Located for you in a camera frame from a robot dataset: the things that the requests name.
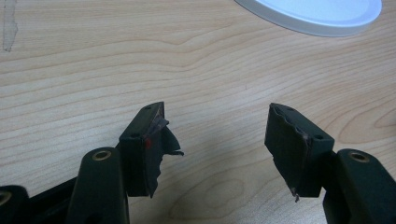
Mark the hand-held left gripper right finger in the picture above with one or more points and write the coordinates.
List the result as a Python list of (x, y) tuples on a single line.
[(295, 149)]

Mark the white round plate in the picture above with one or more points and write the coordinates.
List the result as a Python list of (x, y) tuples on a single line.
[(314, 14)]

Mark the clear tape strip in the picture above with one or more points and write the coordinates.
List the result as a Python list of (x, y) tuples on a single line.
[(8, 25)]

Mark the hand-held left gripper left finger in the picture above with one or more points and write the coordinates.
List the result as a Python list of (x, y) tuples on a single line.
[(137, 161)]

